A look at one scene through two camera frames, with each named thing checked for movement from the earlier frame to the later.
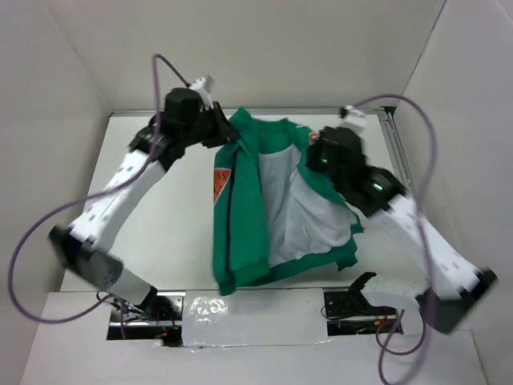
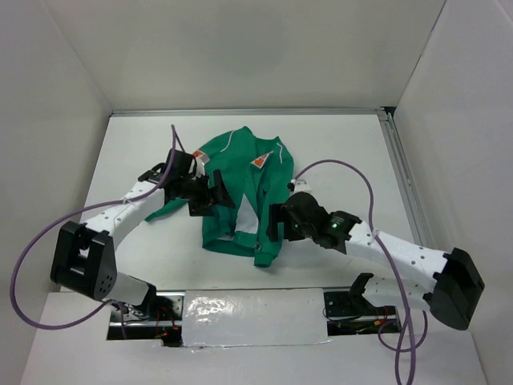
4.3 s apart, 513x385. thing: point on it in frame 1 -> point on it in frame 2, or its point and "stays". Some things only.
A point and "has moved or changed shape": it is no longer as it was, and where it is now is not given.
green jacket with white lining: x=275 y=212 has moved or changed shape
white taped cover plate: x=254 y=318 stays
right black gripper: x=310 y=156 -> x=280 y=212
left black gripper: x=224 y=130 -> x=217 y=192
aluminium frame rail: x=397 y=151 stays
